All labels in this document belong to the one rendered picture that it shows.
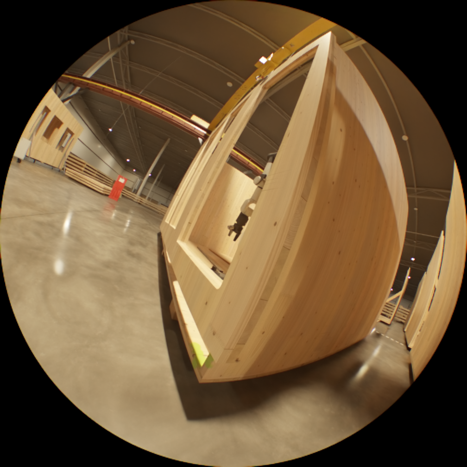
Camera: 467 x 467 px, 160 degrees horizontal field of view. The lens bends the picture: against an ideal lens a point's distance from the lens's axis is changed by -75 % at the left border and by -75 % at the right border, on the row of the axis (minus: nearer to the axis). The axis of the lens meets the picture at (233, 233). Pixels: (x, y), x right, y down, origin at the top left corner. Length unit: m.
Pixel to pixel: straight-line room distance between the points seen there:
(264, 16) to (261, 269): 10.86
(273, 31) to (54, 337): 11.42
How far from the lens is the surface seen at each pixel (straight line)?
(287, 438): 0.96
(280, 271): 0.42
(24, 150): 6.94
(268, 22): 10.91
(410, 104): 11.97
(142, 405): 0.78
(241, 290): 0.42
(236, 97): 7.64
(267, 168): 1.40
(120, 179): 10.31
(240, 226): 1.32
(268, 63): 5.69
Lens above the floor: 0.70
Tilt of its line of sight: 3 degrees up
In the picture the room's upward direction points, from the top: 25 degrees clockwise
